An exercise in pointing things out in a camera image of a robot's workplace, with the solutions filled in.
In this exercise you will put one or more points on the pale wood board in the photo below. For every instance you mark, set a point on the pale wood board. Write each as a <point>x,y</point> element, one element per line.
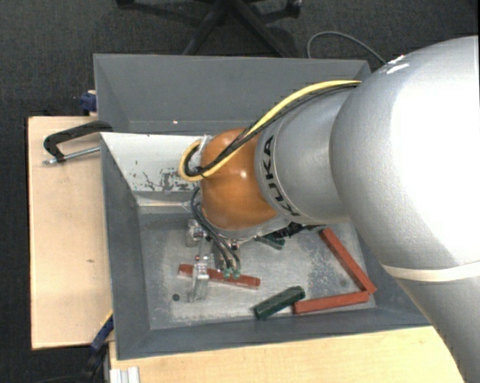
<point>65,240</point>

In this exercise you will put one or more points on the grey metal bin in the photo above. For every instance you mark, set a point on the grey metal bin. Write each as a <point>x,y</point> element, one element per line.
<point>150,91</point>

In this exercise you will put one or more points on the dark green flat block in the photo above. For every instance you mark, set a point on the dark green flat block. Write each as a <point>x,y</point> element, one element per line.
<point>279,302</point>

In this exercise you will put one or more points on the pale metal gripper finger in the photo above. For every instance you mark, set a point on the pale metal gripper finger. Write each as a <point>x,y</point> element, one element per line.
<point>194,287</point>
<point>204,284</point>

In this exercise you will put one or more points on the red-brown flat block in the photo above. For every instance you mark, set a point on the red-brown flat block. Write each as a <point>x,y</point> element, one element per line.
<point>243,280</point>
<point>346,257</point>
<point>332,302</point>

